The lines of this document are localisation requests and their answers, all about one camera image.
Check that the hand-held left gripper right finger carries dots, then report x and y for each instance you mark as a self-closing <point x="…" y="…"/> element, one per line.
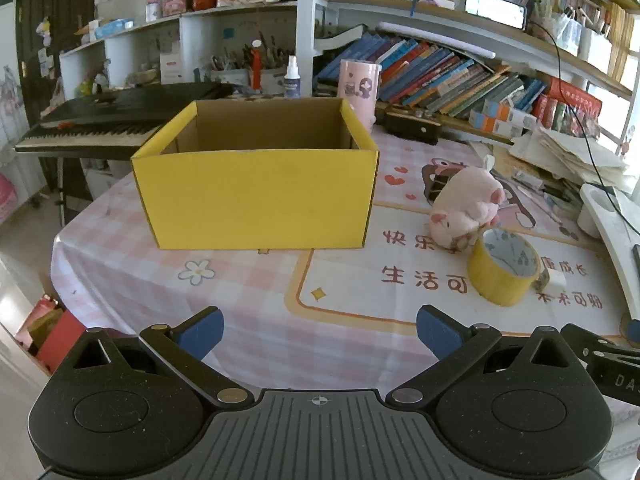
<point x="440" y="332"/>

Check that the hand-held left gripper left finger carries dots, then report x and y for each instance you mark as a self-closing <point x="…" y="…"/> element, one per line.
<point x="200" y="332"/>

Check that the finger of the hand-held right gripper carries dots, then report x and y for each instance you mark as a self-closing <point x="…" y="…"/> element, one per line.
<point x="582" y="339"/>
<point x="633" y="329"/>

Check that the pink plush pig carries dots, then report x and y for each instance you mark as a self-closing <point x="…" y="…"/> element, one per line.
<point x="465" y="202"/>

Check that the yellow cardboard box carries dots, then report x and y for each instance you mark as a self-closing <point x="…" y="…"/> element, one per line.
<point x="250" y="200"/>

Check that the pink cloth-covered desktop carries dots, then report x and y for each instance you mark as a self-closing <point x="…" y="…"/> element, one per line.
<point x="250" y="300"/>

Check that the small white block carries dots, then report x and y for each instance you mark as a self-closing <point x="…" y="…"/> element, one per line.
<point x="554" y="280"/>

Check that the yellow tape roll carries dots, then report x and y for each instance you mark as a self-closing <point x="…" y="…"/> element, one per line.
<point x="492" y="282"/>

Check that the white desk lamp base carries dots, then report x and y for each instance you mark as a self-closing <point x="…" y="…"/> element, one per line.
<point x="612" y="230"/>

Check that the red boxes on floor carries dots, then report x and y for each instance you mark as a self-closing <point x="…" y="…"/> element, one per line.
<point x="55" y="340"/>

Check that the stack of loose papers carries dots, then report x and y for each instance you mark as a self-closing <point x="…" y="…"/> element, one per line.
<point x="570" y="152"/>

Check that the keyboard stand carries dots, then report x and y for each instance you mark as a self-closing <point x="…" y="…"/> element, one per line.
<point x="61" y="190"/>

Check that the dark wooden box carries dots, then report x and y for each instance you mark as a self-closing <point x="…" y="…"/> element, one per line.
<point x="412" y="125"/>

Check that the orange and white carton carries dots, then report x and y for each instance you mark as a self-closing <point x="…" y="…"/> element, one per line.
<point x="510" y="112"/>
<point x="492" y="125"/>

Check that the black keyboard piano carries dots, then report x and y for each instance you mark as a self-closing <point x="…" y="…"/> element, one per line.
<point x="100" y="120"/>

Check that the thick red book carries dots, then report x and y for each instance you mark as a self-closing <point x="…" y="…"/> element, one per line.
<point x="570" y="102"/>

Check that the pink cartoon cylinder container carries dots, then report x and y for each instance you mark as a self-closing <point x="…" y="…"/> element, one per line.
<point x="357" y="92"/>

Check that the row of colourful books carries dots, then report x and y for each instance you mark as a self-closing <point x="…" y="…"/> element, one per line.
<point x="430" y="77"/>

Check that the white spray bottle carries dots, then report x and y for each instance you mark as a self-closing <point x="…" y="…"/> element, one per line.
<point x="292" y="82"/>

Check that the white box with red label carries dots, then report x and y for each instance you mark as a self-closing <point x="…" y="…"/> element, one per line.
<point x="170" y="67"/>

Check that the pen holder with brushes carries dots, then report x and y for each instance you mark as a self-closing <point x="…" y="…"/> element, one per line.
<point x="245" y="67"/>

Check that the white light bar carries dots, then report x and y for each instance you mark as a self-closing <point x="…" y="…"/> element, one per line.
<point x="435" y="37"/>

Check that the white plastic bags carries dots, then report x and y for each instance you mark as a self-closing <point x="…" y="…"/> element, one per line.
<point x="585" y="37"/>

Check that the blue tissue pack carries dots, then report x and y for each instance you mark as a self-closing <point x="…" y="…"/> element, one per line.
<point x="112" y="29"/>

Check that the black-framed bright screen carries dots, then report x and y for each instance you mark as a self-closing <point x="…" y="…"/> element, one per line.
<point x="495" y="10"/>

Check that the pink small box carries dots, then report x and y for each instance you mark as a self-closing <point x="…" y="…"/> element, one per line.
<point x="175" y="4"/>

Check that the white bookshelf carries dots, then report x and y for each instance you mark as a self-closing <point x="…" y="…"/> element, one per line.
<point x="307" y="10"/>

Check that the dark wooden door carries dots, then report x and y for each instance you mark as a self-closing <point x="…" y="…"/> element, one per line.
<point x="60" y="5"/>

